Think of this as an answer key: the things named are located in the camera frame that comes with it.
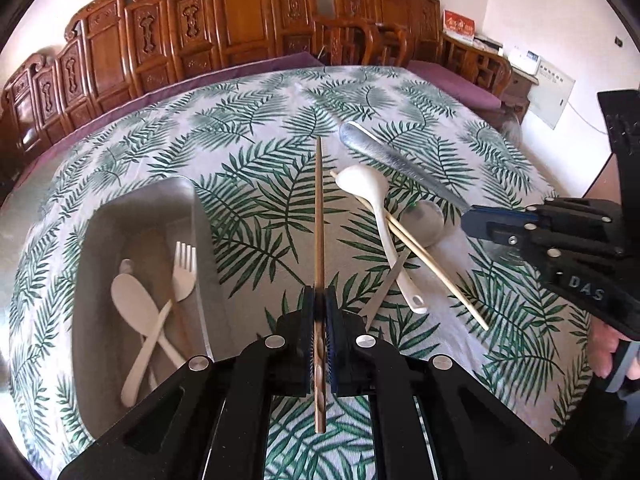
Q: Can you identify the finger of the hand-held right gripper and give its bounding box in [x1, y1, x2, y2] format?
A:
[460, 204, 543, 233]
[470, 226, 538, 250]

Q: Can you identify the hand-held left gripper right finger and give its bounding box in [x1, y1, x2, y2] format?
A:
[325, 285, 583, 480]

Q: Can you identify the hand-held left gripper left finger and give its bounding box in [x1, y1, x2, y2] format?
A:
[57, 285, 318, 480]

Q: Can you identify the metal spoon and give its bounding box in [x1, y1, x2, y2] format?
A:
[360, 199, 446, 332]

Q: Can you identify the light wooden chopstick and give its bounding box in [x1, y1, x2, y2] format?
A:
[329, 170, 490, 331]
[385, 210, 436, 261]

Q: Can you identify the dark brown chopstick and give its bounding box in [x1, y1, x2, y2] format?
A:
[314, 136, 328, 433]

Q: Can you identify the metal knife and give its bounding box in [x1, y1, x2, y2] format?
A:
[339, 122, 471, 213]

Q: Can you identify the white soup spoon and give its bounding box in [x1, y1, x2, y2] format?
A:
[336, 164, 430, 315]

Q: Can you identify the cream plastic fork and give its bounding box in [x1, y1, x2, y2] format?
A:
[120, 242, 198, 407]

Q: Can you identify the cream plastic spoon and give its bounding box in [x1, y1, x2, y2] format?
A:
[110, 274, 188, 368]

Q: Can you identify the grey rectangular container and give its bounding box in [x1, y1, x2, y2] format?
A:
[70, 176, 246, 441]

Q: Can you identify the person's right hand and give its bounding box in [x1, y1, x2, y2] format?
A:
[590, 320, 624, 379]

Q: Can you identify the crumpled translucent plastic bag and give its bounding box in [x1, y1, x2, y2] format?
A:
[500, 115, 523, 143]

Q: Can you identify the wooden side table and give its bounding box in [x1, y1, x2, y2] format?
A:
[500, 65, 538, 121]

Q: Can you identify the white leaning panel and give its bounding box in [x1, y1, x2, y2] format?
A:
[527, 60, 576, 131]

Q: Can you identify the leaf print tablecloth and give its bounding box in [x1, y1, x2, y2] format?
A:
[10, 65, 593, 480]

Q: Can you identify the square purple seat cushion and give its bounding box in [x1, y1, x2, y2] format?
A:
[405, 60, 503, 111]

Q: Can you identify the white device box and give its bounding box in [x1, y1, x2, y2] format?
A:
[510, 47, 543, 73]

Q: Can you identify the red desk calendar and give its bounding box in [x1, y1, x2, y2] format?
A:
[444, 10, 476, 43]

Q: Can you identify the long purple sofa cushion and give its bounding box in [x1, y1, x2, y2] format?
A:
[0, 52, 326, 191]

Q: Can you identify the carved wooden sofa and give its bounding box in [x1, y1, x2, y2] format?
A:
[0, 0, 426, 181]

